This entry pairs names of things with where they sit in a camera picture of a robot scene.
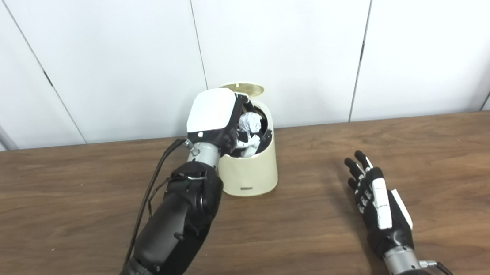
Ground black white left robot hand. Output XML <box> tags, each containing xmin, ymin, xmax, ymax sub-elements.
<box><xmin>182</xmin><ymin>83</ymin><xmax>276</xmax><ymax>163</ymax></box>

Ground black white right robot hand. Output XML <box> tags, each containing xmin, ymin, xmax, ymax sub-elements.
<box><xmin>343</xmin><ymin>146</ymin><xmax>416</xmax><ymax>261</ymax></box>

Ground white paper ball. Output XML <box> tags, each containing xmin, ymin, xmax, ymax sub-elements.
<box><xmin>234</xmin><ymin>112</ymin><xmax>267</xmax><ymax>156</ymax></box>

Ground cream round bin lid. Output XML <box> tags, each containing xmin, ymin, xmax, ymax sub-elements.
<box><xmin>219</xmin><ymin>80</ymin><xmax>265</xmax><ymax>100</ymax></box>

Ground cream-colored bin body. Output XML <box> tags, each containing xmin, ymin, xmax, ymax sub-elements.
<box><xmin>211</xmin><ymin>102</ymin><xmax>281</xmax><ymax>199</ymax></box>

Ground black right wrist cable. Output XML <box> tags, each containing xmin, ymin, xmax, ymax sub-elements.
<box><xmin>419</xmin><ymin>257</ymin><xmax>457</xmax><ymax>275</ymax></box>

